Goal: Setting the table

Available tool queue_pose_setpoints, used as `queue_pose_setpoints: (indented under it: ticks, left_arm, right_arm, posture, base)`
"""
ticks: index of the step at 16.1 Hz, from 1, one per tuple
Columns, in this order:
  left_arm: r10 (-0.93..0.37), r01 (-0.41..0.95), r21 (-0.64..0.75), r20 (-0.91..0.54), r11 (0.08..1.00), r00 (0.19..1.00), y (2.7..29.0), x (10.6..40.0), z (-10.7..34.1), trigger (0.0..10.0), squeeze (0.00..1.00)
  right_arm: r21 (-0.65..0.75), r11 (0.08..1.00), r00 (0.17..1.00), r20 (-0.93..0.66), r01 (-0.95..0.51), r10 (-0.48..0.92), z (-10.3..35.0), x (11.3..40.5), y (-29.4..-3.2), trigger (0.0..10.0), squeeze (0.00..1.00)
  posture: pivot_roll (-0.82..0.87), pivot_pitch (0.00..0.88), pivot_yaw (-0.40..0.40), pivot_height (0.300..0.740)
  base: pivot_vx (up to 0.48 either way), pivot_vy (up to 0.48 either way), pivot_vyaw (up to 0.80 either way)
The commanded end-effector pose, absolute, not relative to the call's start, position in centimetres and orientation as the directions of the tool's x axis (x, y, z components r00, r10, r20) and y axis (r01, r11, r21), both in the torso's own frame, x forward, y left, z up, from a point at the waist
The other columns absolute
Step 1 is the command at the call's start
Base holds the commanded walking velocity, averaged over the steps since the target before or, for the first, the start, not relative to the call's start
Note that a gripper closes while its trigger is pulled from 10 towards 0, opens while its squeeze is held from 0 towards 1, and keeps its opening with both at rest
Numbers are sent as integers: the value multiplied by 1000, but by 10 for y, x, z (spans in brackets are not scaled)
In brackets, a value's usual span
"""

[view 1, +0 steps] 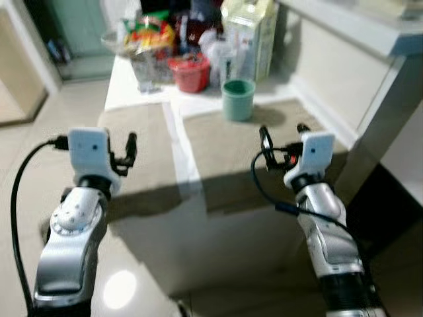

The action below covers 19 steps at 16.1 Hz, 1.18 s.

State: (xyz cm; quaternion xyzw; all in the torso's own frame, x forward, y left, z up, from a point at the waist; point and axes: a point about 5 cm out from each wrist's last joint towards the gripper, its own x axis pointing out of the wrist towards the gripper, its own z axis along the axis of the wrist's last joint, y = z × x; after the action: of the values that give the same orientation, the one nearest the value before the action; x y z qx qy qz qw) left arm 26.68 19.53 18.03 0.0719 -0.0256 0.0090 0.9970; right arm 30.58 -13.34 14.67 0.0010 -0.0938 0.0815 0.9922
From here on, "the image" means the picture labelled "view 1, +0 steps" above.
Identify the colourful snack bag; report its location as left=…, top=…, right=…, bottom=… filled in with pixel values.
left=122, top=12, right=176, bottom=57

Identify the red plastic bowl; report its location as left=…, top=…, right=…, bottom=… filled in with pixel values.
left=167, top=55, right=211, bottom=94

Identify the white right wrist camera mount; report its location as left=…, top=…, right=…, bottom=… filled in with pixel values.
left=284, top=131, right=336, bottom=188

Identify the white counter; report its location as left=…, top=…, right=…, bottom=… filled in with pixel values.
left=278, top=0, right=423, bottom=205

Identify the green plastic cup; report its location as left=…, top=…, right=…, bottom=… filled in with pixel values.
left=222, top=79, right=256, bottom=122

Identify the clear glass bowl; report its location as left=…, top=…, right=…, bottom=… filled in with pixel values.
left=100, top=30, right=133, bottom=57

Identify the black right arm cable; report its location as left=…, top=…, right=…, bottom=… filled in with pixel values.
left=250, top=151, right=371, bottom=265

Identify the pale green door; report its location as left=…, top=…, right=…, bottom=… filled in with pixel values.
left=46, top=0, right=116, bottom=81

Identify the wide tan placemat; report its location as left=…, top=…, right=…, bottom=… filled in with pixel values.
left=182, top=99, right=349, bottom=215

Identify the clear plastic bag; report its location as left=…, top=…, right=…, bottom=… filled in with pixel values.
left=198, top=30, right=233, bottom=85

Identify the clear glass jar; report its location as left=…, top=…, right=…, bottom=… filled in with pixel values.
left=130, top=53, right=174, bottom=93

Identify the narrow tan placemat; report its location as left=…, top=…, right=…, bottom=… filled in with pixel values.
left=98, top=102, right=186, bottom=219

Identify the dark red bottle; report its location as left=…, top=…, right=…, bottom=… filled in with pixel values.
left=173, top=0, right=224, bottom=60

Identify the pale yellow carton box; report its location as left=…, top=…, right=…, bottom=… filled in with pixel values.
left=221, top=0, right=279, bottom=83

